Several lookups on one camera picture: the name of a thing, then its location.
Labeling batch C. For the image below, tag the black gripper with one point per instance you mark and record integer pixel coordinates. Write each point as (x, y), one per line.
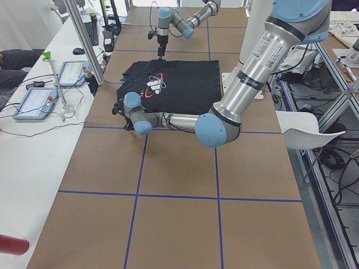
(121, 111)
(161, 41)

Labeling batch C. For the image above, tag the black graphic t-shirt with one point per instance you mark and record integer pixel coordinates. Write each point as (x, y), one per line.
(183, 87)

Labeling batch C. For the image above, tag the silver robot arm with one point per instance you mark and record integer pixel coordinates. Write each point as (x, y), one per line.
(289, 23)
(171, 16)

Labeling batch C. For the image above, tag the black water bottle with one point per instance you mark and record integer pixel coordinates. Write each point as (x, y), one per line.
(90, 80)

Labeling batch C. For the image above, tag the metal stand green top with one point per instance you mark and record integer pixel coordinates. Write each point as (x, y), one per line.
(66, 107)

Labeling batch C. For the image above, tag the black keyboard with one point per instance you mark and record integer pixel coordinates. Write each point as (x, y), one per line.
(91, 28)

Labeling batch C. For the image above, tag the far teach pendant tablet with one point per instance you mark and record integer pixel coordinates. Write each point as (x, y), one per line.
(71, 73)

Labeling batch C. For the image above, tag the teach pendant tablet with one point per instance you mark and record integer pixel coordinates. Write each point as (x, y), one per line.
(71, 73)
(36, 104)

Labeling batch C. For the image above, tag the black computer mouse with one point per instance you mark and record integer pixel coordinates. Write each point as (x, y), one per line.
(78, 51)

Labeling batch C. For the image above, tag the near teach pendant tablet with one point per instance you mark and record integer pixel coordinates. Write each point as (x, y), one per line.
(36, 104)

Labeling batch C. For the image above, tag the person in yellow shirt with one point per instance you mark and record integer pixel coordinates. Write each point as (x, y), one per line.
(12, 64)

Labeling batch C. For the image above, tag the white plastic chair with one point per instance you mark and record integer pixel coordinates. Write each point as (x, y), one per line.
(301, 131)

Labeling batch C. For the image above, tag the red cylinder bottle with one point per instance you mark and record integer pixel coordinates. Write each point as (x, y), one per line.
(14, 246)

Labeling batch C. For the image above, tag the aluminium frame post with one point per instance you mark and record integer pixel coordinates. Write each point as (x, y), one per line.
(84, 40)

